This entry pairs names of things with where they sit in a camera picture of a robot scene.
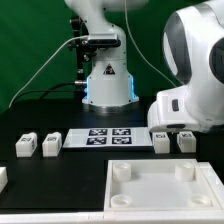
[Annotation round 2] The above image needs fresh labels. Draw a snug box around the black cable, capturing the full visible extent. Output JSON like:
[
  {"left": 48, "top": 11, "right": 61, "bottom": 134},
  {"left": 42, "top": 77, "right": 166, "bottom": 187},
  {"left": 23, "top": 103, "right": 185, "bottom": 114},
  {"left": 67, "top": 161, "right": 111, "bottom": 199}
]
[{"left": 13, "top": 81, "right": 88, "bottom": 104}]

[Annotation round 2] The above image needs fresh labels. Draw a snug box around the white square tabletop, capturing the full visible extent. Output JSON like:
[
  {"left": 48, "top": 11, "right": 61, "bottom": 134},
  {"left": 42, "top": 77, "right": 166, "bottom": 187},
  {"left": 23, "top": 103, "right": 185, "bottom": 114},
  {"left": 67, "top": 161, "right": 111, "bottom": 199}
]
[{"left": 104, "top": 159, "right": 224, "bottom": 211}]

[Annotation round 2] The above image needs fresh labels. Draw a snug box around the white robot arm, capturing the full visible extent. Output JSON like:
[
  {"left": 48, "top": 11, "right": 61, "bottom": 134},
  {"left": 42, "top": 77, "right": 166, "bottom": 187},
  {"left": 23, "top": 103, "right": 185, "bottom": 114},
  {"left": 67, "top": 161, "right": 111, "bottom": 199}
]
[{"left": 64, "top": 0, "right": 224, "bottom": 133}]

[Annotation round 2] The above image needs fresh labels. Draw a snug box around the white front rail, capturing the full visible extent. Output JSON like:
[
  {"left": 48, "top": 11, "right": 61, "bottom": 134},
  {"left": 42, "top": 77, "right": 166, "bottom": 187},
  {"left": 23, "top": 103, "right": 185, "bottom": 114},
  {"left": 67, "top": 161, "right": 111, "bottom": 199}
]
[{"left": 0, "top": 211, "right": 224, "bottom": 224}]

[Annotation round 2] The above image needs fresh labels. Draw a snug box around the white cable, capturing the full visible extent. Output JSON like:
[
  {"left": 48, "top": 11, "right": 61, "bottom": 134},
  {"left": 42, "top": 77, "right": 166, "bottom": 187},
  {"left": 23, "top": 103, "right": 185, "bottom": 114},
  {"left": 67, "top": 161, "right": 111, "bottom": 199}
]
[{"left": 8, "top": 35, "right": 88, "bottom": 108}]

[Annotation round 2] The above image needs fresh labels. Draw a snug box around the white marker base plate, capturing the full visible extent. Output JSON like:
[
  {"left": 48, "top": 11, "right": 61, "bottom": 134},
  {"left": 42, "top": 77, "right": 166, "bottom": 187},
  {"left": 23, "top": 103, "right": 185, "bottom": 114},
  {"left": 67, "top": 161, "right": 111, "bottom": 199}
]
[{"left": 63, "top": 127, "right": 152, "bottom": 148}]

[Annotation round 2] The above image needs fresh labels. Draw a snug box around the white obstacle wall right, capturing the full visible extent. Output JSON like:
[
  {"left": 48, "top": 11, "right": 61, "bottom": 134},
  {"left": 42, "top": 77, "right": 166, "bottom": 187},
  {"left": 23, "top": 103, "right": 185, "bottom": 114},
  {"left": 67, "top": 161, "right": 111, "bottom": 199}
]
[{"left": 199, "top": 162, "right": 224, "bottom": 210}]

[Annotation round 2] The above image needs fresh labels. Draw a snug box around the white block left edge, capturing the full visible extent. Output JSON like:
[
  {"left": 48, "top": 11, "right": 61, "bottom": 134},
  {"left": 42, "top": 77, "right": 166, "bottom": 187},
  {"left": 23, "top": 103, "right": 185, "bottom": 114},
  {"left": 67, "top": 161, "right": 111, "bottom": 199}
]
[{"left": 0, "top": 167, "right": 8, "bottom": 193}]

